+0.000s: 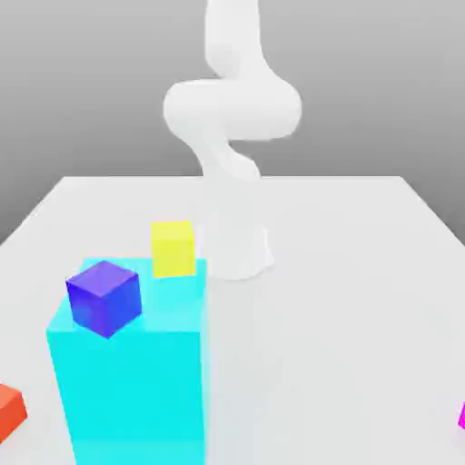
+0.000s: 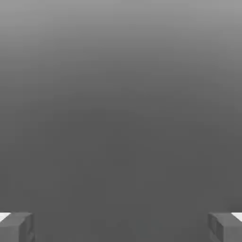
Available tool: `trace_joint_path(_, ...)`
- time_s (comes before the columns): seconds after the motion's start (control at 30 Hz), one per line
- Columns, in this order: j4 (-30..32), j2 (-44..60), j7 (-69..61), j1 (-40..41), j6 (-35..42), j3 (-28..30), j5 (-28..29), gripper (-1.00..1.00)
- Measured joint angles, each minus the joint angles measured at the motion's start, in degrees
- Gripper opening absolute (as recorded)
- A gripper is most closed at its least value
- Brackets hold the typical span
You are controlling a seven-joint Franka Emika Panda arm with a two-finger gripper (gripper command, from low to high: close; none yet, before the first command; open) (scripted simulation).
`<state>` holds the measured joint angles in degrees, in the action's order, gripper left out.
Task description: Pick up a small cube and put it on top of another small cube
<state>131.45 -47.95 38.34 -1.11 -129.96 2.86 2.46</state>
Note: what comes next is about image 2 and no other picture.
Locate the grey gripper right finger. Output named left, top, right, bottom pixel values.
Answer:
left=207, top=212, right=242, bottom=242

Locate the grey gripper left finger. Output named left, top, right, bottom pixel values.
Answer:
left=0, top=211, right=36, bottom=242

